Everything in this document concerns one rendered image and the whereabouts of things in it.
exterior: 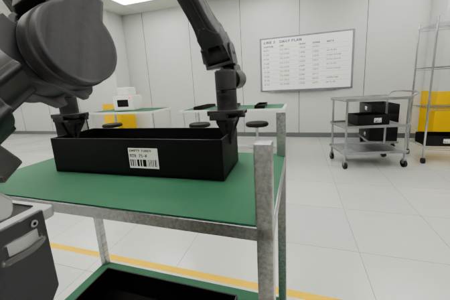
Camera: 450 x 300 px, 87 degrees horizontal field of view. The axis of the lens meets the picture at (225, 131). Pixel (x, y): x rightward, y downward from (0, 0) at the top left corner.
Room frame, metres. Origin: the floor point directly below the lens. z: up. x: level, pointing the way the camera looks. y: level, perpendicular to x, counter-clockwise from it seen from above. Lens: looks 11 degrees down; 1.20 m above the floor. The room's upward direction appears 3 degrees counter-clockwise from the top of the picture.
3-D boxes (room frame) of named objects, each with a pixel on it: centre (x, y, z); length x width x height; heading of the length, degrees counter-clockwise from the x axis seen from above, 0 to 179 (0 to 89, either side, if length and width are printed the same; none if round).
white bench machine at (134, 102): (4.88, 1.95, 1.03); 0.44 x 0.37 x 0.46; 78
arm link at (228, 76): (0.66, -0.01, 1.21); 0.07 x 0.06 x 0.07; 156
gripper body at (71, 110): (0.82, 0.53, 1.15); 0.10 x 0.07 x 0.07; 74
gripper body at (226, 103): (0.66, -0.01, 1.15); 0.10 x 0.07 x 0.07; 74
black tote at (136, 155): (0.74, 0.26, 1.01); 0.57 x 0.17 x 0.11; 74
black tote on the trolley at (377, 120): (3.20, -1.97, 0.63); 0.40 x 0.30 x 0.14; 87
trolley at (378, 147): (3.20, -2.01, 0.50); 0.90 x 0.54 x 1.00; 87
